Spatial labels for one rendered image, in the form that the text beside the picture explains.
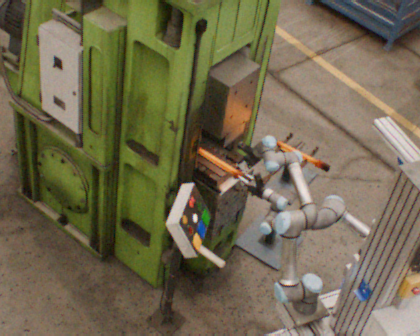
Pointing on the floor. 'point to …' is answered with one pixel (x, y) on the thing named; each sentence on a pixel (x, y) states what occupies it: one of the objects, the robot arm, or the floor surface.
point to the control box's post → (172, 279)
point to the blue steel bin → (386, 15)
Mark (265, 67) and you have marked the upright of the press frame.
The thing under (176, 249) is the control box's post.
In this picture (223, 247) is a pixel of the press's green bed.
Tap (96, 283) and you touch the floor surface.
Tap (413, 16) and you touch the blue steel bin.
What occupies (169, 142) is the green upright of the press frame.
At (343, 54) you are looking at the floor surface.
